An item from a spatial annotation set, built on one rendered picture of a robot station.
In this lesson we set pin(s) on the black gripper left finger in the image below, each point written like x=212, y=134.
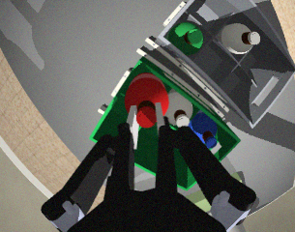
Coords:
x=71, y=203

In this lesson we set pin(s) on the green crate with dividers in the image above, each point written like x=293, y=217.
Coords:
x=146, y=152

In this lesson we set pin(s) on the white bottle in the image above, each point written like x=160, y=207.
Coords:
x=237, y=38
x=177, y=108

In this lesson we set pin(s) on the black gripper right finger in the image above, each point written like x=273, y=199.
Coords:
x=230, y=199

